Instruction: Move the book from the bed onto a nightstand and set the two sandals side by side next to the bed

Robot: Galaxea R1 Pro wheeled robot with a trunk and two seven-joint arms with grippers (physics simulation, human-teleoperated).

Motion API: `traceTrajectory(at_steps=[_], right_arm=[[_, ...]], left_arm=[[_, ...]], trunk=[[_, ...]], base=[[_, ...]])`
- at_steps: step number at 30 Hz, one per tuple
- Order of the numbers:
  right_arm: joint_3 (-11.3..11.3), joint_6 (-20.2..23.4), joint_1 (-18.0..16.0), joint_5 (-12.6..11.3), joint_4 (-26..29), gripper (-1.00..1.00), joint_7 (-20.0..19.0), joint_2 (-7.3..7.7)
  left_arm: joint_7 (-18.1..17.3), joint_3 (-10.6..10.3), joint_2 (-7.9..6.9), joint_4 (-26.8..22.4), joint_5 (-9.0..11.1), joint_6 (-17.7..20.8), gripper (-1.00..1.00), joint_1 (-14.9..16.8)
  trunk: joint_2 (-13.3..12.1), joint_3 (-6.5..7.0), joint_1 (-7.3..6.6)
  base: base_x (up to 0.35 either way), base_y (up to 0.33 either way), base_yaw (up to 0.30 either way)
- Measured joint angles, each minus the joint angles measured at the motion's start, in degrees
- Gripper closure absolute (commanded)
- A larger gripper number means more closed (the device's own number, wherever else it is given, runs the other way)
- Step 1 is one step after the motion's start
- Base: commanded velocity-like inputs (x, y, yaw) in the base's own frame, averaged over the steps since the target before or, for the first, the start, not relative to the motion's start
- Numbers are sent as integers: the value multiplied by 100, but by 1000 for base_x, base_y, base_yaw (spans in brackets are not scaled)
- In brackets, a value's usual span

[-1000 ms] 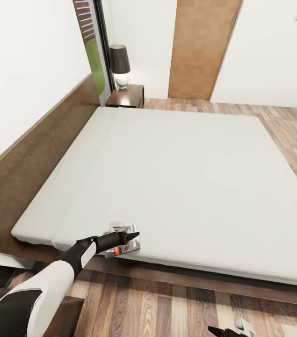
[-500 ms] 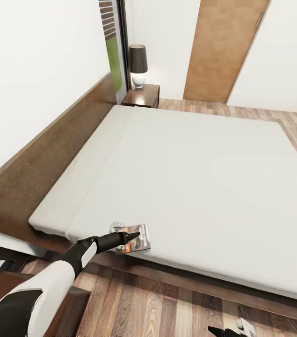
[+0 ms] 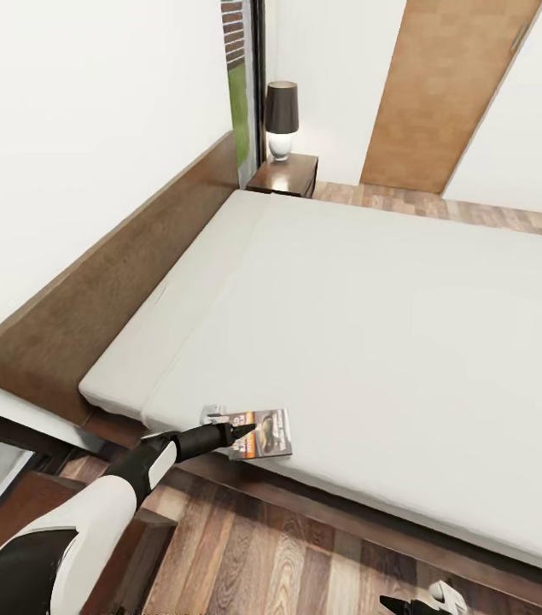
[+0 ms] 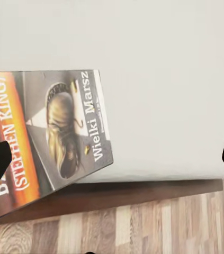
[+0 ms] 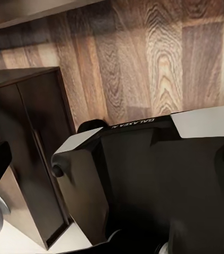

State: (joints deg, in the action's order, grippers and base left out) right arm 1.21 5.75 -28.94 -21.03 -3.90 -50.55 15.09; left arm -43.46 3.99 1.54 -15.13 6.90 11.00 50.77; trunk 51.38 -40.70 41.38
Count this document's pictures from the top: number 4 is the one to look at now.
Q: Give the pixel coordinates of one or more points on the hardback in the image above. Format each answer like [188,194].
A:
[55,123]

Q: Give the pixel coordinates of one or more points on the bed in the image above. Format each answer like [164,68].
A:
[161,65]

